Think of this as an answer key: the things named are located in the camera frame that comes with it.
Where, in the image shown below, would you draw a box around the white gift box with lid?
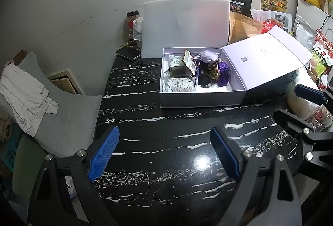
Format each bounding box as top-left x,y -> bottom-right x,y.
159,26 -> 314,108

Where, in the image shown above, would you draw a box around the brown paper bag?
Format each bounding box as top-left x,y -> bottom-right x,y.
229,12 -> 264,46

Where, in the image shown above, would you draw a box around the white printed papers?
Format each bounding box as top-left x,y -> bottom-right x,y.
251,9 -> 293,31

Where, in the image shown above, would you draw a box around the teal-print white bag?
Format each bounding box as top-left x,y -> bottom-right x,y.
273,70 -> 326,122

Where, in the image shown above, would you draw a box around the black pouch bag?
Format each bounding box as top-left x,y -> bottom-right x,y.
208,0 -> 253,18

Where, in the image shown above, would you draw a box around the white garment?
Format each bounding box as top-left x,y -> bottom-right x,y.
0,65 -> 59,137

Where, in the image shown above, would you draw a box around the black hair claw clip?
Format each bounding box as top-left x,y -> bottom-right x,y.
197,74 -> 216,88

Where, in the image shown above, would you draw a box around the red paper bag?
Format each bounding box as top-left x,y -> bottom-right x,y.
316,30 -> 333,60

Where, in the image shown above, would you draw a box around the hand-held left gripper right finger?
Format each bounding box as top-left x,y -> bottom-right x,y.
210,127 -> 302,226

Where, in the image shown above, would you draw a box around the brown jar with black lid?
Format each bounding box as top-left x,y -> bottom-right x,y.
127,11 -> 140,42

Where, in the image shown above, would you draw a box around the brown cardboard piece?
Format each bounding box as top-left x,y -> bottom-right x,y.
4,50 -> 27,66

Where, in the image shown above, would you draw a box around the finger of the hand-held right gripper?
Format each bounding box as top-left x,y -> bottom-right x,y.
273,109 -> 333,180
294,84 -> 333,105

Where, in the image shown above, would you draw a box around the purple tasselled sachet pouch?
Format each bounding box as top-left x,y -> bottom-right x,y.
194,51 -> 232,87

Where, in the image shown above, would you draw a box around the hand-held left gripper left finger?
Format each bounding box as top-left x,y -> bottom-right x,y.
27,126 -> 120,226

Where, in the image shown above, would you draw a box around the white plastic bag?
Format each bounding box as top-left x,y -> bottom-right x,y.
133,16 -> 144,42

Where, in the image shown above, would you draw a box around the gold brown snack packet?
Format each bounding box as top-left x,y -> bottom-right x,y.
203,63 -> 221,81

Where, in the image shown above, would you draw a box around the silver flat device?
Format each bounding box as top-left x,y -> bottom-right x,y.
115,46 -> 141,62

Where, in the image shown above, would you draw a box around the green drink packet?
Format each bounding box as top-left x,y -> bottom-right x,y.
309,44 -> 328,78

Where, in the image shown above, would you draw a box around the white bread-print packet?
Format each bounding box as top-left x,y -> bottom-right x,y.
169,55 -> 188,68
161,78 -> 195,92

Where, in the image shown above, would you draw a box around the red and white packet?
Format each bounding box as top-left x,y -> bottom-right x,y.
181,49 -> 198,77

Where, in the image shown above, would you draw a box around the dark translucent square box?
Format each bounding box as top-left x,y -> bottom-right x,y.
169,65 -> 194,79

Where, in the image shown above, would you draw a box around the white foam board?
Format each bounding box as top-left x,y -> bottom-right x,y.
140,0 -> 231,58

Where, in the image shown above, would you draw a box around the green chair seat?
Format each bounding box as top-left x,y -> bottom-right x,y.
12,134 -> 52,200

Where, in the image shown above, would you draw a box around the beige framed wall panel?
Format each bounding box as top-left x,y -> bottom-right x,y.
47,68 -> 84,96

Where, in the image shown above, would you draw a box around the silver white packet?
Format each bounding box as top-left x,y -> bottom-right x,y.
294,15 -> 316,51

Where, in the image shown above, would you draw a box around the red snack packet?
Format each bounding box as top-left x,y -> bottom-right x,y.
263,19 -> 283,34

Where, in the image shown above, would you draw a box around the blue printed box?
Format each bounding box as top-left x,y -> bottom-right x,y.
0,112 -> 24,172

